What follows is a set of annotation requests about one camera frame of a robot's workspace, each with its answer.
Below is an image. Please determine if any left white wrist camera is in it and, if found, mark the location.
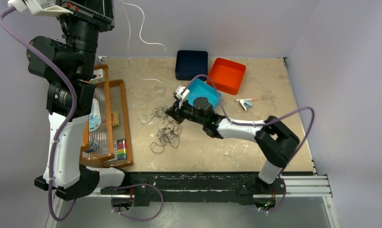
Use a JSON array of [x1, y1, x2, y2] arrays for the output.
[[7, 0, 73, 17]]

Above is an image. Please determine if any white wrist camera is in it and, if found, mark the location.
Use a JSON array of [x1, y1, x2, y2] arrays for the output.
[[173, 86, 190, 108], [7, 0, 73, 17]]

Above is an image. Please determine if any small wooden block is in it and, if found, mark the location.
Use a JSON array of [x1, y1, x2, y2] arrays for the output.
[[111, 112, 120, 127]]

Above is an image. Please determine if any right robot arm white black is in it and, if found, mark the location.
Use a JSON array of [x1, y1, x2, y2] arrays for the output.
[[165, 97, 300, 193]]

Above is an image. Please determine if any rainbow coloured marker pack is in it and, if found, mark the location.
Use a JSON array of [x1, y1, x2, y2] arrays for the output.
[[114, 139, 127, 160]]

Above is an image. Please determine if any wooden tiered shelf rack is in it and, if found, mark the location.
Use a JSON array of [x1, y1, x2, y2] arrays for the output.
[[79, 64, 134, 168]]

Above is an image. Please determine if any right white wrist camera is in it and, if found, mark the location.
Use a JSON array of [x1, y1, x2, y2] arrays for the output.
[[173, 86, 190, 108]]

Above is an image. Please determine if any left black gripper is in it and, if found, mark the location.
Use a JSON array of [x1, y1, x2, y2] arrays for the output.
[[53, 0, 114, 78]]

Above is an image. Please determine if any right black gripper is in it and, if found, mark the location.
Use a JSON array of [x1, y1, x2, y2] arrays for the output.
[[166, 97, 206, 125]]

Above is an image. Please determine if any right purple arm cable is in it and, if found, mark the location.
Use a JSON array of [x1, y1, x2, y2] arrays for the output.
[[184, 74, 315, 177]]

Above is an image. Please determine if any dark navy square bin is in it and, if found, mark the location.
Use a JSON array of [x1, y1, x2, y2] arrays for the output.
[[175, 50, 208, 81]]

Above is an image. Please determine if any brown thin cable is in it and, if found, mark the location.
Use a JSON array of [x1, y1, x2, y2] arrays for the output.
[[149, 105, 183, 155]]

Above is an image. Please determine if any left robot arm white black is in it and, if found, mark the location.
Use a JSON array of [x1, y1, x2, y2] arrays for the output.
[[25, 0, 115, 201]]

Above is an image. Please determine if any orange square bin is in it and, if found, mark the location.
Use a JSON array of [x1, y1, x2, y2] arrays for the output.
[[208, 58, 246, 95]]

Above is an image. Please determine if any white red small box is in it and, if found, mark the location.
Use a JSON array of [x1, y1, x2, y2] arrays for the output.
[[88, 69, 106, 85]]

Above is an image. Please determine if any light blue square bin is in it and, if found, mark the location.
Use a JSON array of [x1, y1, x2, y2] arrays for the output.
[[187, 78, 222, 109]]

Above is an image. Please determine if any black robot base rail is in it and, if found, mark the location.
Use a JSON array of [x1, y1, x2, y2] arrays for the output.
[[101, 171, 285, 208]]

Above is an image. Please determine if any aluminium frame rail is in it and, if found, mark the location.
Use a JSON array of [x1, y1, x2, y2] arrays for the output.
[[253, 175, 333, 199]]

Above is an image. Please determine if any blue packaged item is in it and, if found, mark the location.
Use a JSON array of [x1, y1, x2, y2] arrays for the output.
[[88, 98, 102, 132]]

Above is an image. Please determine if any white orange-tipped marker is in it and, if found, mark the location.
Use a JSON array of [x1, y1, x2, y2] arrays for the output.
[[235, 98, 258, 102]]

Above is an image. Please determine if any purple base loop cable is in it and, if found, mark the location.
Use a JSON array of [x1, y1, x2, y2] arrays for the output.
[[110, 184, 165, 222]]

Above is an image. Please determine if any white blue small clip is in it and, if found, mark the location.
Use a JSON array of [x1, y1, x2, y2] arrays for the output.
[[239, 100, 252, 112]]

